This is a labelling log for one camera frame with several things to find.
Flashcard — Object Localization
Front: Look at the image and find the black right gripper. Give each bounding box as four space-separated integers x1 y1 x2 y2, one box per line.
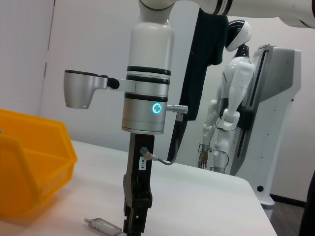
122 132 156 236

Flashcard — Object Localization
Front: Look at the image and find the silver grey pen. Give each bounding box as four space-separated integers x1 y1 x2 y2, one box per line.
83 216 124 236

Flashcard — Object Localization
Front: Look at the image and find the yellow plastic bin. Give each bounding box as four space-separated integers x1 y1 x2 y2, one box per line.
0 109 78 219

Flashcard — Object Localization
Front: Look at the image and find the dark green hanging cloth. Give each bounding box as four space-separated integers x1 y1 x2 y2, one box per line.
167 8 230 162

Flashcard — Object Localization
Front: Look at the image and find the dark rounded furniture piece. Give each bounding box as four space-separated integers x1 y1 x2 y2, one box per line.
298 171 315 236

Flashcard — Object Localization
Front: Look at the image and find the grey white robot stand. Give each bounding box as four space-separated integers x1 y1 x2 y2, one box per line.
228 44 302 209

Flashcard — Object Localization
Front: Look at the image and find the right arm cable silver connector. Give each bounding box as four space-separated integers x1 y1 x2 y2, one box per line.
139 103 189 166

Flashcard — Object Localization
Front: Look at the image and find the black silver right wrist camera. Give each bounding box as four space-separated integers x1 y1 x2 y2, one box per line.
63 69 121 110

